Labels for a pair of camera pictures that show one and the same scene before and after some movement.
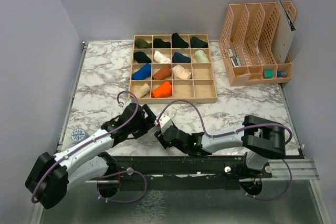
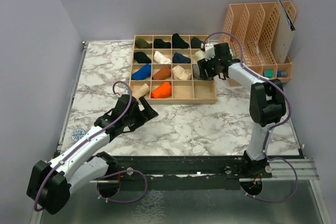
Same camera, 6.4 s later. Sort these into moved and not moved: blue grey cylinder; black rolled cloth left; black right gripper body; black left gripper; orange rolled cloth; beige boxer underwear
Moved: black left gripper; black right gripper body
Not moved: beige boxer underwear; orange rolled cloth; blue grey cylinder; black rolled cloth left
